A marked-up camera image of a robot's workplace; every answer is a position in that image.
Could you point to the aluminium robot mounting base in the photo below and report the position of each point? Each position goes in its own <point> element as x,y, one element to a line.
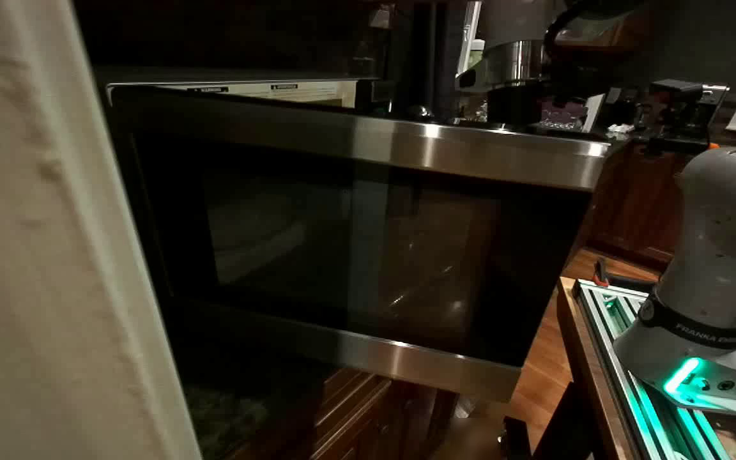
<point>694,417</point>

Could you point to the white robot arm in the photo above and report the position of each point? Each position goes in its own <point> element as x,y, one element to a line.
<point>683,340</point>

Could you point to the black microwave oven body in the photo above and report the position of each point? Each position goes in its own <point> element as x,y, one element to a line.
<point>339,93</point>

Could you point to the beige fabric curtain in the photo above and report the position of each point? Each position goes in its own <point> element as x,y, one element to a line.
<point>86,367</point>

